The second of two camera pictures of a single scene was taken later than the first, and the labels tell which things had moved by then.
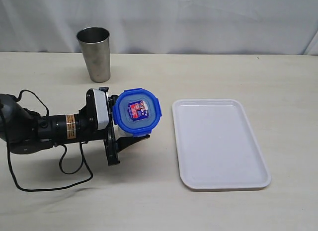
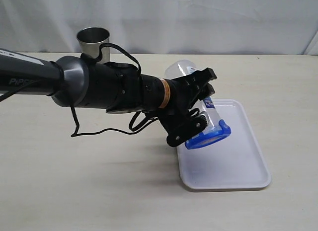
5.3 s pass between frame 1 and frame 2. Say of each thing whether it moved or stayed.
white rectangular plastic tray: stayed
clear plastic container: moved
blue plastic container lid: moved
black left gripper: moved
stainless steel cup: stayed
